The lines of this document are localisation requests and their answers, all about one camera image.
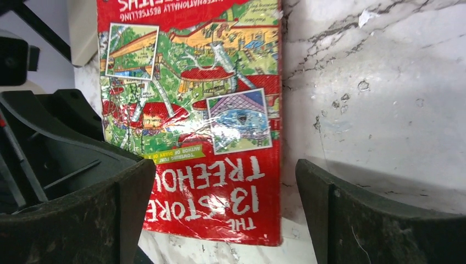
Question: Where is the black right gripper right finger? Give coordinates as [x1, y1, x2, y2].
[295, 159, 465, 263]

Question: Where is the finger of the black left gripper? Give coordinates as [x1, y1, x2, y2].
[1, 89, 140, 215]

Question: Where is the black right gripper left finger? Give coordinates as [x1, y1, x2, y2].
[1, 159, 155, 263]

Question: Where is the red spine book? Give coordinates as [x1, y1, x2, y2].
[96, 0, 282, 246]

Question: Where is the beige black three-tier shelf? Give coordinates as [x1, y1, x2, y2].
[1, 1, 97, 68]

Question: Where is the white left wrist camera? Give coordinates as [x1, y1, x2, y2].
[1, 29, 40, 87]

